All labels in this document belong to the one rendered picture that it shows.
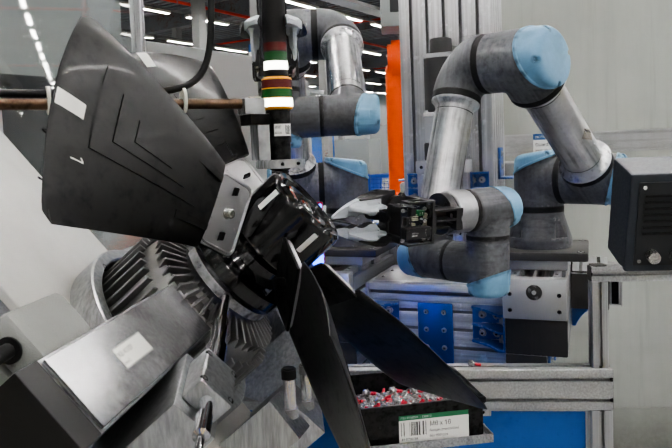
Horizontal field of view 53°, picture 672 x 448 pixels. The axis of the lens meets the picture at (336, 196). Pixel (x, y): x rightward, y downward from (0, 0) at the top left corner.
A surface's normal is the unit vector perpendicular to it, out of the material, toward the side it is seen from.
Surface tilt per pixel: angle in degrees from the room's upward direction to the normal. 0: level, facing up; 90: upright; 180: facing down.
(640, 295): 90
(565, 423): 90
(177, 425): 102
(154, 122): 79
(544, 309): 90
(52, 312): 50
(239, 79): 90
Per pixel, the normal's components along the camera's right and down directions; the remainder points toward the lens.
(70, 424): 0.74, -0.66
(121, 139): 0.87, -0.15
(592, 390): -0.11, 0.07
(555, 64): 0.66, -0.05
